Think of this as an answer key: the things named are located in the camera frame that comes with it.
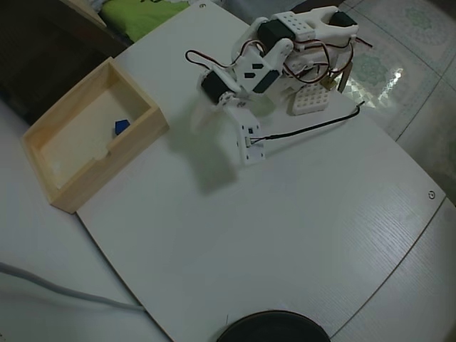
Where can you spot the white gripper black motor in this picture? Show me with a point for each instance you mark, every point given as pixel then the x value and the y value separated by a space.
pixel 214 86

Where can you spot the brass and wood clamp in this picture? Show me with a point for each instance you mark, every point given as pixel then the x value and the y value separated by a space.
pixel 329 84

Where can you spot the light wooden open box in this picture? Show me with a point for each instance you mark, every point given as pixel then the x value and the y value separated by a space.
pixel 107 171

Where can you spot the bright green cloth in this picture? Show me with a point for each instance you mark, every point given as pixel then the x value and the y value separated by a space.
pixel 142 18

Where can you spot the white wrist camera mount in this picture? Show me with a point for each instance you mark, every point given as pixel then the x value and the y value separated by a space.
pixel 251 146

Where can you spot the black round object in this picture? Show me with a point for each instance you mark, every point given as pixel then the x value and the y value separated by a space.
pixel 274 327

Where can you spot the white perforated base plate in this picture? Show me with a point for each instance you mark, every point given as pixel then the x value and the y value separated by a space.
pixel 308 99

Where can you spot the small blue cube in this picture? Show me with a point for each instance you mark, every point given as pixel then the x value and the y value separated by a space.
pixel 121 127

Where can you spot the dark brown wooden furniture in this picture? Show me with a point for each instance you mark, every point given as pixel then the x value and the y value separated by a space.
pixel 42 53

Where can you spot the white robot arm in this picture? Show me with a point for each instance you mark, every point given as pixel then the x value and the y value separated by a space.
pixel 295 23

